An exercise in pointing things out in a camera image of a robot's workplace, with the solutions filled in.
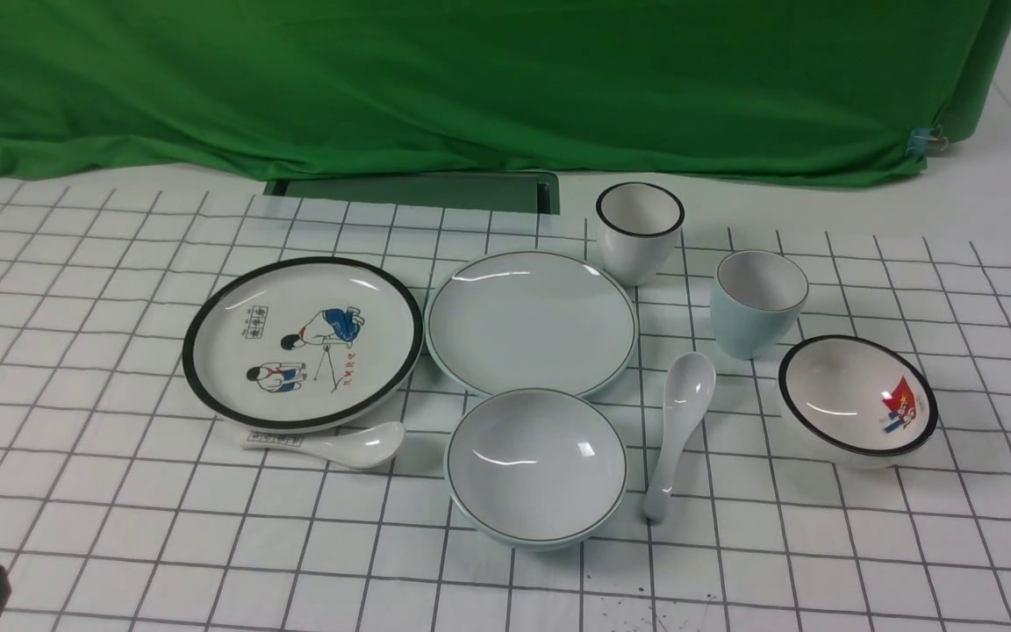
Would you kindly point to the pale blue bowl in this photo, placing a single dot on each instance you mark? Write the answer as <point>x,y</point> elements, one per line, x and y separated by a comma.
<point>536,469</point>

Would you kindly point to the plain white spoon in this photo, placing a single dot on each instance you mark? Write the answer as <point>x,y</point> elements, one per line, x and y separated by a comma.
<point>687,394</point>

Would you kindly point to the pale blue cup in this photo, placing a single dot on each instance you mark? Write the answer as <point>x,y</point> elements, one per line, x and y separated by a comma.
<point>756,298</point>

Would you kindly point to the white grid tablecloth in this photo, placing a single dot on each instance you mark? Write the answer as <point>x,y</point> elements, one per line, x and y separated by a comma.
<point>125,505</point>

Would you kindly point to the black-rimmed cartoon plate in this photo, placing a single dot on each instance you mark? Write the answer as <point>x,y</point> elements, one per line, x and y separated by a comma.
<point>304,344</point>

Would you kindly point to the white spoon with lettering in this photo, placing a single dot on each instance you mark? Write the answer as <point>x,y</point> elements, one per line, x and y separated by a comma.
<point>362,450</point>

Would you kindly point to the pale blue plate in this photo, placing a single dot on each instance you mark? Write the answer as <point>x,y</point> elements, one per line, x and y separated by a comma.
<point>531,319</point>

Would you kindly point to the white black-rimmed cup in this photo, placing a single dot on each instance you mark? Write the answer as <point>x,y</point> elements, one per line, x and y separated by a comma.
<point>639,227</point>

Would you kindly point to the white flag-print bowl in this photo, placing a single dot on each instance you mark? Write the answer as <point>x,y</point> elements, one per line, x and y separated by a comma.
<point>853,402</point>

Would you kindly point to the green backdrop cloth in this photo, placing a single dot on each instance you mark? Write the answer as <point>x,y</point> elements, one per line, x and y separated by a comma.
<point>821,93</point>

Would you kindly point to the blue binder clip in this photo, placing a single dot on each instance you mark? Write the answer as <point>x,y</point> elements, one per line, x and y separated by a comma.
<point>926,141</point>

